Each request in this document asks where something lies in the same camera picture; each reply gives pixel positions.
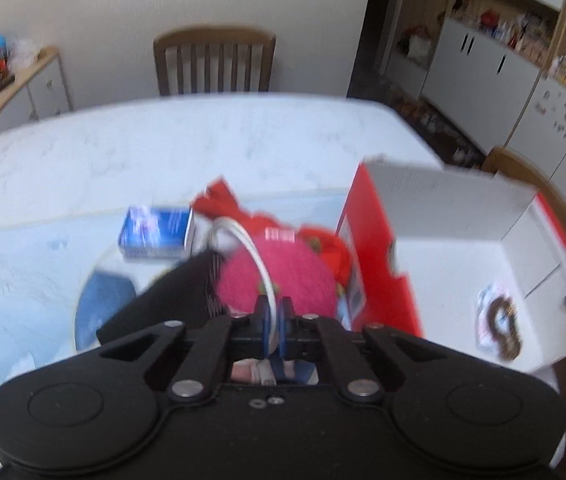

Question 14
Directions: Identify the blue tissue pack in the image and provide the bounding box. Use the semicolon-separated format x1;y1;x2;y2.
118;204;197;262

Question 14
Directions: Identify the white usb cable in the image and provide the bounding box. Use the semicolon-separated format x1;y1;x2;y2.
208;217;282;357

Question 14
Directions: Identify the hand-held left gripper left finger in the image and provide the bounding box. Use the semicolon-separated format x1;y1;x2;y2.
97;296;270;405

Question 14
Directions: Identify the red and white box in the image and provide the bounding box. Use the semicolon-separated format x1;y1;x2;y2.
335;160;566;376

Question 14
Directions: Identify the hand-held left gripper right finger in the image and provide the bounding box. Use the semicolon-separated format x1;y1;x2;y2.
277;296;445;406

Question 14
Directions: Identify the pink plush ball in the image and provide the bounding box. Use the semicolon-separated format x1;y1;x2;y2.
215;232;342;356

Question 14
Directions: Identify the wooden chair with curved back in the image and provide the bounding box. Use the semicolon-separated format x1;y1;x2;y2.
480;147;566;288

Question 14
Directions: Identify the white shelf cabinet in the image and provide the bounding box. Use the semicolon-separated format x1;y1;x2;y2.
420;0;566;156

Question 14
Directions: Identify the black dotted glove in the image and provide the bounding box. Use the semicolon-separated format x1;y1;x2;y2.
96;250;227;347

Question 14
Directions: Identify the wooden slatted chair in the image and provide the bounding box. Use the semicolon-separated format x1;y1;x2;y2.
153;26;278;97

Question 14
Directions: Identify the white and wood sideboard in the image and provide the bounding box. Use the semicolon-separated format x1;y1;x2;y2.
0;46;74;137

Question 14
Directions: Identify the red cloth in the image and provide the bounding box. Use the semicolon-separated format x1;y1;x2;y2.
190;177;357;292

